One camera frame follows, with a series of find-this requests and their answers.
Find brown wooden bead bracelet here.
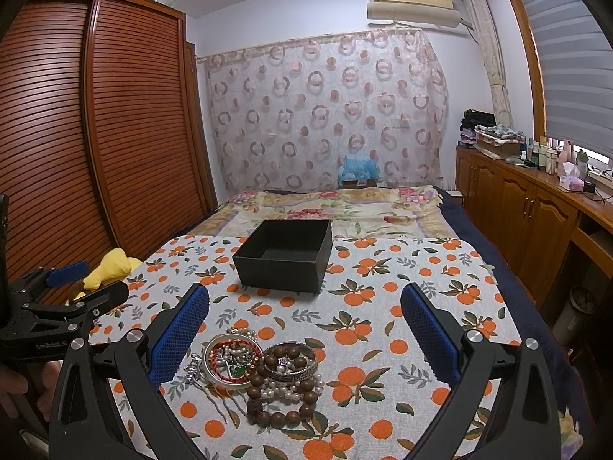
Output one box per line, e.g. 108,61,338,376
246,342,321,430

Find engraved silver bangle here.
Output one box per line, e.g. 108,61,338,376
262,342,318,382

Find white pearl necklace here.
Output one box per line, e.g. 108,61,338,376
257,373,326,406

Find black square jewelry box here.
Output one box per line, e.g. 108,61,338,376
233,219,333,294

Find person's left hand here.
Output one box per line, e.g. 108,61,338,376
0,361,61,422

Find yellow plush toy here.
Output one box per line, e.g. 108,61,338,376
66,247,141,304

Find silver hair pin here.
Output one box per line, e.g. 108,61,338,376
184,354,240,429

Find dark blue bed sheet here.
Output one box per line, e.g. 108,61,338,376
436,187,594,438

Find silver and red bangles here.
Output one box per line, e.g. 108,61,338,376
200,332,264,391

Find brown louvered wardrobe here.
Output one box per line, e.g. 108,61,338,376
1,0,217,280

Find orange-print white cloth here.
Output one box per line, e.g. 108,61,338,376
90,236,521,459

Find wooden sideboard cabinet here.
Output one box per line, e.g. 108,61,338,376
455,148,612,311

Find floral bed blanket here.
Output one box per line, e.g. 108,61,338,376
190,185,455,240

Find pink tissue box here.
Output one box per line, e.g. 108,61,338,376
558,161,584,192

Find patterned lace curtain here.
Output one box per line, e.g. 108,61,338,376
204,28,448,193

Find cosmetic bottles group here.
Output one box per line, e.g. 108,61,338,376
521,138,577,177

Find blue plastic bag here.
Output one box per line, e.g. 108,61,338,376
338,156,380,188

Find stack of folded clothes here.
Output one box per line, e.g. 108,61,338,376
458,109,526,160

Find grey window blind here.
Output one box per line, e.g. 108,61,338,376
521,0,613,158

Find beige side curtain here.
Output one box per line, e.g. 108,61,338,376
462,0,512,128

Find wall air conditioner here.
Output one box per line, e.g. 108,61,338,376
367,0,461,28

